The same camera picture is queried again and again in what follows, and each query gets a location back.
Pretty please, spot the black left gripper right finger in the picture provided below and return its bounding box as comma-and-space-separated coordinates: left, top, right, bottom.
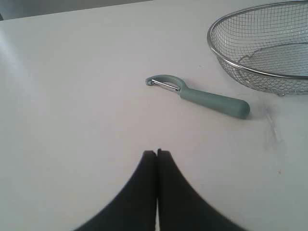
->
157, 149, 244, 231

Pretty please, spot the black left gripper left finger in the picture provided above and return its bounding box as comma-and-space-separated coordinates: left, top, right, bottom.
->
76, 151, 157, 231

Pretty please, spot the teal handled vegetable peeler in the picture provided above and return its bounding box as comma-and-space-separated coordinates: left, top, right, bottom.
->
145, 75, 250, 119

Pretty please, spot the oval wire mesh basket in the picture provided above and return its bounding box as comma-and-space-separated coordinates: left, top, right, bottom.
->
207, 0, 308, 96

